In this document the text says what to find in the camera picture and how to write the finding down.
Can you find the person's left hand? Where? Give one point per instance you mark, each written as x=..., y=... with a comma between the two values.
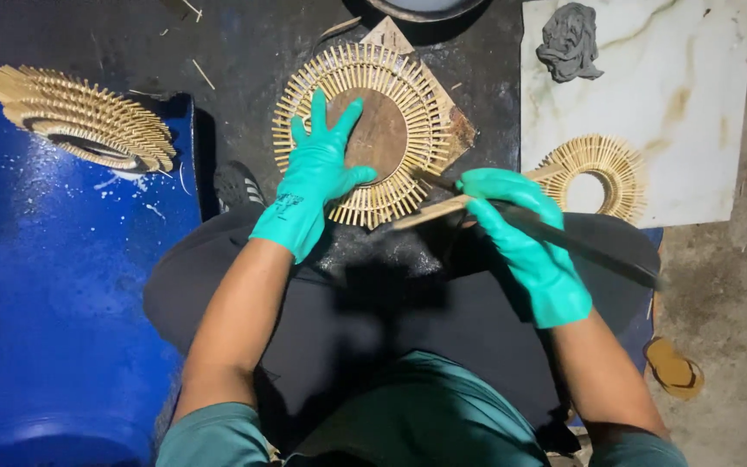
x=312, y=175

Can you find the person's right hand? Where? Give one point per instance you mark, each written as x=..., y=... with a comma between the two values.
x=529, y=233

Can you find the round brown wooden disc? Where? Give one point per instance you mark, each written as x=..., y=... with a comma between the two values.
x=380, y=133

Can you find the wooden stick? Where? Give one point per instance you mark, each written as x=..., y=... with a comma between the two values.
x=432, y=211

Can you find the black striped shoe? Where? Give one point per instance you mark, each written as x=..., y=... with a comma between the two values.
x=237, y=185

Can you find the square wooden board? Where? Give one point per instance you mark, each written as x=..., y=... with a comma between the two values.
x=461, y=130

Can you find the loose thin bamboo stick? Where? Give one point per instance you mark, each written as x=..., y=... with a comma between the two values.
x=192, y=8
x=203, y=74

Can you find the curved bamboo sliver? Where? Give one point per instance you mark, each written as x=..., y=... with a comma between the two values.
x=338, y=27

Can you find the black lap cloth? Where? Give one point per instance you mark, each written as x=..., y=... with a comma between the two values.
x=373, y=324

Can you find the gray crumpled rag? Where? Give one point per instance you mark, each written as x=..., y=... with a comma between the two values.
x=568, y=42

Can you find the yellow sandal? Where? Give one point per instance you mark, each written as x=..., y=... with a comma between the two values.
x=672, y=370

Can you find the dark round bowl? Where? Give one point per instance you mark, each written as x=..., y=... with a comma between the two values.
x=425, y=8

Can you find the white marble tile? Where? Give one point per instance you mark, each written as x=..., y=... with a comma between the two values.
x=672, y=78

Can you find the teal shirt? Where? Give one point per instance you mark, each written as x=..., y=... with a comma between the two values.
x=412, y=415

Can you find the blue plastic barrel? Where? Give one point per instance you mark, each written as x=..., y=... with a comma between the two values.
x=56, y=292

